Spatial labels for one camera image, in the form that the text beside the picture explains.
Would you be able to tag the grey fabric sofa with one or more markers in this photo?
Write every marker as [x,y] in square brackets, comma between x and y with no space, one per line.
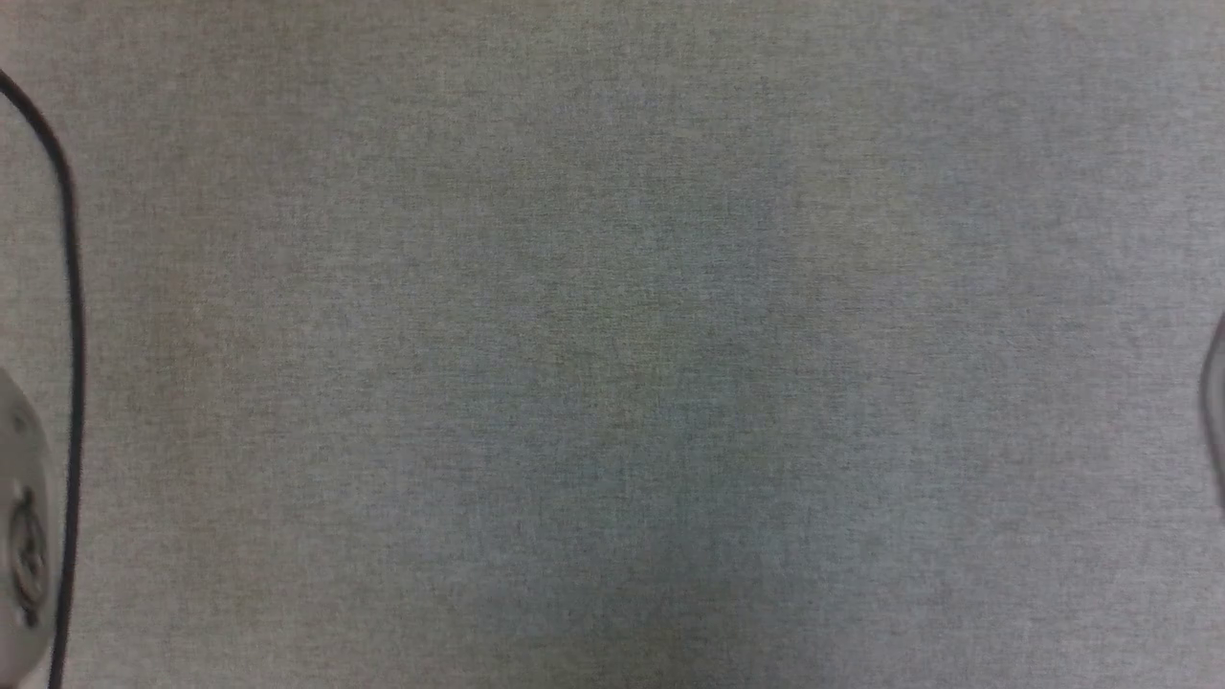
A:
[632,344]

